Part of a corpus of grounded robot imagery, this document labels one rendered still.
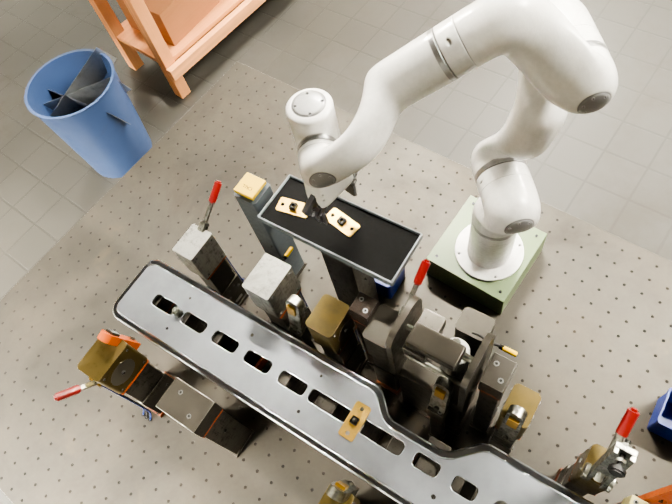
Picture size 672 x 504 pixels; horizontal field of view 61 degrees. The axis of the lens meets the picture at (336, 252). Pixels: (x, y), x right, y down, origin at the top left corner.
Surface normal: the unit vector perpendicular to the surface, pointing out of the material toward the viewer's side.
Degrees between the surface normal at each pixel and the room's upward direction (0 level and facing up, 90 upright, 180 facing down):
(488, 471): 0
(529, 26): 69
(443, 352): 0
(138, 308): 0
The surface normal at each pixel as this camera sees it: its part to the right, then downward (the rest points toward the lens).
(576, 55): -0.23, 0.32
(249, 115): -0.15, -0.47
